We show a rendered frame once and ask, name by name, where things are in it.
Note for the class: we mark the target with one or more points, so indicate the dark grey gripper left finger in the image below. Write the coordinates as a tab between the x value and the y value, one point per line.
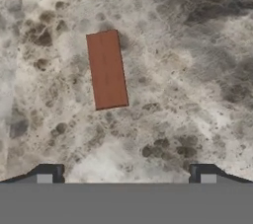
49	170

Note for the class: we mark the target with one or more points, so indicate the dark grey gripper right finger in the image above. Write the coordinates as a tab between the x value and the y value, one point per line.
204	170

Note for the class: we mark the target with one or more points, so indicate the brown chocolate bar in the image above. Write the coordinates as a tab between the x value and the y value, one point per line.
107	70

